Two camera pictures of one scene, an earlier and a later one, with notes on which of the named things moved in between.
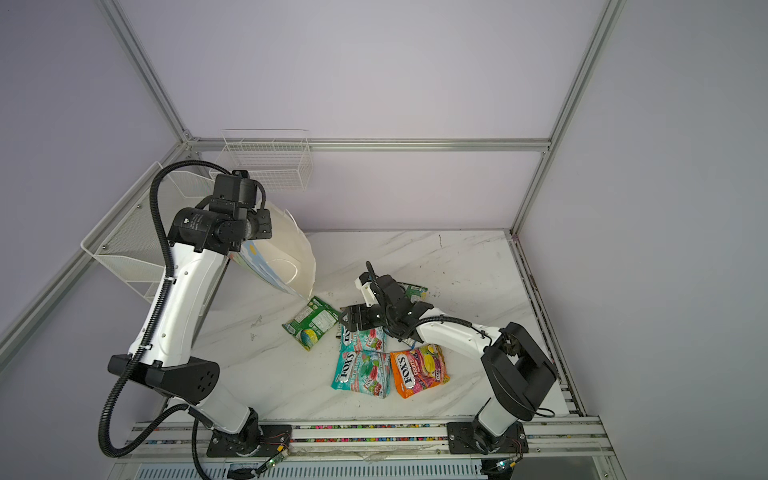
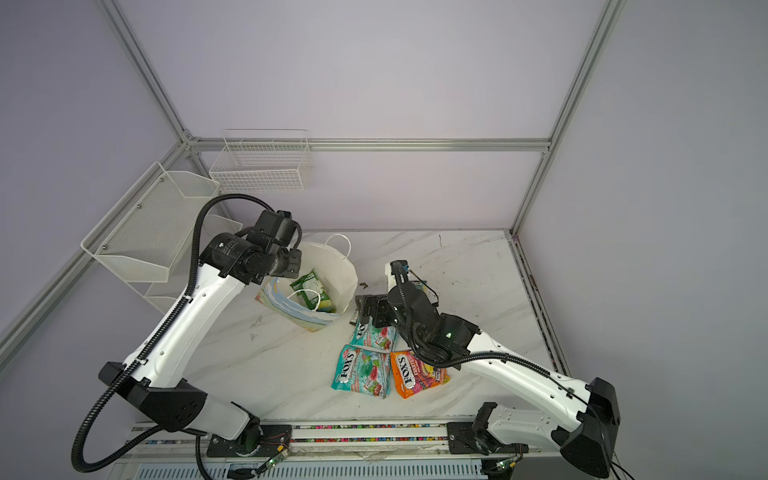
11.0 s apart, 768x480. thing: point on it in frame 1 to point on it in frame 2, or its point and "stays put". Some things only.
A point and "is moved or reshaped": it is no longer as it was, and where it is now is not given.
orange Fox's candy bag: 418,369 stays put
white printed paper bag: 287,256 is moved or reshaped
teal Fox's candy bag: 374,339 is moved or reshaped
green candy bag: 309,325 to 313,292
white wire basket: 276,159 stays put
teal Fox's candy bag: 363,371 stays put
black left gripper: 263,218 to 294,256
